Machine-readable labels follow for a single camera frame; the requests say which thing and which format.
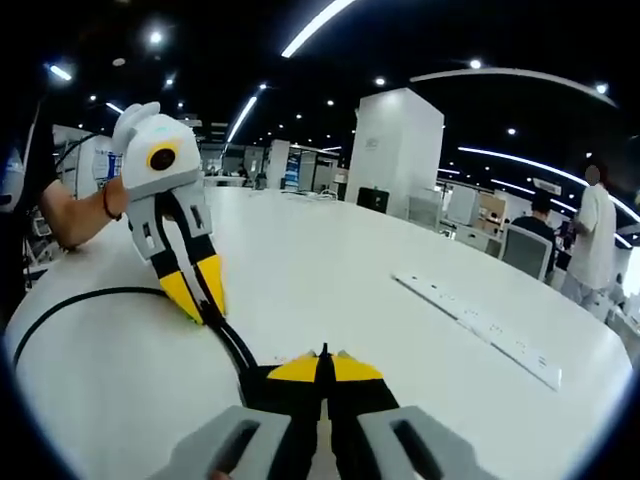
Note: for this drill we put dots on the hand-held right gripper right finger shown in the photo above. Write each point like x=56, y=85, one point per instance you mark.
x=357, y=390

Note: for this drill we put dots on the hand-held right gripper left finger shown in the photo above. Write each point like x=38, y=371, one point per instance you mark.
x=295, y=395

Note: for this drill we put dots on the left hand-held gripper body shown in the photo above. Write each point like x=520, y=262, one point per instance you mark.
x=182, y=160

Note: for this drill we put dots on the white desk socket strip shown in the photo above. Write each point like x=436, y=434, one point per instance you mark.
x=475, y=320

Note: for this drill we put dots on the person's right hand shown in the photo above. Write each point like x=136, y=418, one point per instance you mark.
x=223, y=476

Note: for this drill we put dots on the white chest-worn device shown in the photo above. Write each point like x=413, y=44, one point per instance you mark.
x=10, y=175

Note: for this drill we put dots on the black box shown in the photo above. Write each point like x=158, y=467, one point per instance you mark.
x=372, y=200

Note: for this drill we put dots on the curved ceiling light strip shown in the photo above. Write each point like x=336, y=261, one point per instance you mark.
x=315, y=27

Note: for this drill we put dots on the white square pillar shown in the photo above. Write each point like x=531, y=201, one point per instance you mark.
x=395, y=150

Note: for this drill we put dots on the grey mesh office chair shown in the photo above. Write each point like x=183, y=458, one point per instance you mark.
x=525, y=250

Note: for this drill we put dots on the ceiling air conditioner vent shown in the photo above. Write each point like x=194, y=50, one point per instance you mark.
x=546, y=184

